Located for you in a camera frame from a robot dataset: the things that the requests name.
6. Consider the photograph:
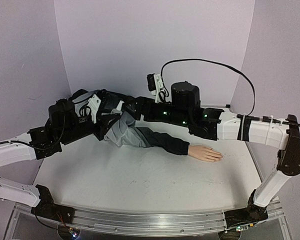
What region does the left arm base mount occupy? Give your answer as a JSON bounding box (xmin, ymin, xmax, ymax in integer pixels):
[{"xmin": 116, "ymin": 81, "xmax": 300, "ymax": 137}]
[{"xmin": 31, "ymin": 184, "xmax": 75, "ymax": 224}]

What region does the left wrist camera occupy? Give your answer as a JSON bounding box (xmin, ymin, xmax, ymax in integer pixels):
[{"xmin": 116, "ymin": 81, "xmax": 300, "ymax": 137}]
[{"xmin": 78, "ymin": 91, "xmax": 121, "ymax": 125}]

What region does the grey and black jacket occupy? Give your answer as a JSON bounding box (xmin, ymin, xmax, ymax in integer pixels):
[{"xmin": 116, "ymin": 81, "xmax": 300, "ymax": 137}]
[{"xmin": 69, "ymin": 89, "xmax": 191, "ymax": 157}]

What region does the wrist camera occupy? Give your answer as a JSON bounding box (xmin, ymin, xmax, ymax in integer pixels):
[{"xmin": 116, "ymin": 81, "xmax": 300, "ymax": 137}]
[
  {"xmin": 146, "ymin": 73, "xmax": 169, "ymax": 103},
  {"xmin": 78, "ymin": 91, "xmax": 121, "ymax": 125}
]

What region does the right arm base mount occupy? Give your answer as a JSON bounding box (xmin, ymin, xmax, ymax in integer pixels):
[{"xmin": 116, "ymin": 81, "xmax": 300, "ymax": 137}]
[{"xmin": 224, "ymin": 190, "xmax": 268, "ymax": 230}]

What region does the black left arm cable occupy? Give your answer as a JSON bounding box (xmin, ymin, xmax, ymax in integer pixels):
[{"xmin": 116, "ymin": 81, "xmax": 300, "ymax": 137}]
[{"xmin": 0, "ymin": 99, "xmax": 73, "ymax": 148}]

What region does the aluminium front rail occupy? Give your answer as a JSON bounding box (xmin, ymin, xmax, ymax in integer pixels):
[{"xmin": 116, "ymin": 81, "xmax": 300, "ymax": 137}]
[{"xmin": 13, "ymin": 202, "xmax": 283, "ymax": 237}]

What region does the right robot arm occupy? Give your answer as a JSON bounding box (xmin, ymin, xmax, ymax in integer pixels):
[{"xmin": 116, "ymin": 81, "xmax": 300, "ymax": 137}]
[{"xmin": 122, "ymin": 81, "xmax": 300, "ymax": 211}]

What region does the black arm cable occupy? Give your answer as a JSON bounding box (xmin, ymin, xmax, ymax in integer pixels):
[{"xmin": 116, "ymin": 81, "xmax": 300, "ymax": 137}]
[
  {"xmin": 0, "ymin": 99, "xmax": 73, "ymax": 148},
  {"xmin": 160, "ymin": 58, "xmax": 256, "ymax": 116}
]

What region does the mannequin hand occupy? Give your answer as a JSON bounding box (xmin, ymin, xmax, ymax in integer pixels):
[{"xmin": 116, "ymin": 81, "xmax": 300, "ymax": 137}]
[{"xmin": 188, "ymin": 145, "xmax": 223, "ymax": 163}]

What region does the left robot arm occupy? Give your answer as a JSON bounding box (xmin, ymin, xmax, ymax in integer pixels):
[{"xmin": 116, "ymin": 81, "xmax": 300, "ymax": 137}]
[{"xmin": 0, "ymin": 94, "xmax": 124, "ymax": 167}]

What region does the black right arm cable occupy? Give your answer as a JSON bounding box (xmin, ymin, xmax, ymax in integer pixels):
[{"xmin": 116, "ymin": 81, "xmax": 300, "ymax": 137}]
[{"xmin": 160, "ymin": 58, "xmax": 256, "ymax": 116}]

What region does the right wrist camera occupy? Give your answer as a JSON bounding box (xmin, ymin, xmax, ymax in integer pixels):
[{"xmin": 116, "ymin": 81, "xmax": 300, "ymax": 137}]
[{"xmin": 146, "ymin": 73, "xmax": 169, "ymax": 103}]

